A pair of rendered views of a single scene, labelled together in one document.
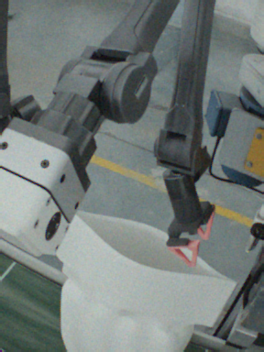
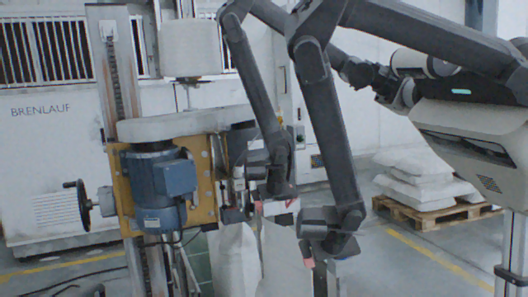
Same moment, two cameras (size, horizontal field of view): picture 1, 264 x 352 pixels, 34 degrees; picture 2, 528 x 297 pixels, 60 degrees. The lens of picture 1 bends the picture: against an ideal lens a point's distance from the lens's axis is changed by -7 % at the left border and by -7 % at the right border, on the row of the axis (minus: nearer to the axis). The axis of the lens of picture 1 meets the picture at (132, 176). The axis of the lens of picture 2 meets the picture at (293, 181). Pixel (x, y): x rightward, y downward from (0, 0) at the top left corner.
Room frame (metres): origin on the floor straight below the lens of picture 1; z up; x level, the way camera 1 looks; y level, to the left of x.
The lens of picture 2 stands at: (1.50, 0.99, 1.56)
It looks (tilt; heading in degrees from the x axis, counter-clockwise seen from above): 15 degrees down; 232
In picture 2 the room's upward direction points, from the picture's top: 4 degrees counter-clockwise
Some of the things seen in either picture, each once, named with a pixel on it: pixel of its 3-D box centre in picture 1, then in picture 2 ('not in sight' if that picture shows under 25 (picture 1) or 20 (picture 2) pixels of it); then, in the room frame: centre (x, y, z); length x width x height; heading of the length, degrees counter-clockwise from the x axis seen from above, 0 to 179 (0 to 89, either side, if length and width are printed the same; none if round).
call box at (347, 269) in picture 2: not in sight; (340, 264); (0.42, -0.14, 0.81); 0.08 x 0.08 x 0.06; 72
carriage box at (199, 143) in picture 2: not in sight; (161, 178); (0.91, -0.52, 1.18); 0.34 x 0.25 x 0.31; 162
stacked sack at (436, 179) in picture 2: not in sight; (417, 172); (-2.07, -1.62, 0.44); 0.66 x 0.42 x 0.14; 66
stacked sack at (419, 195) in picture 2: not in sight; (434, 188); (-2.05, -1.41, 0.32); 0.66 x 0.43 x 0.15; 164
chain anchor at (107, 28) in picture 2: not in sight; (108, 30); (1.03, -0.48, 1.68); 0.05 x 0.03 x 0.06; 162
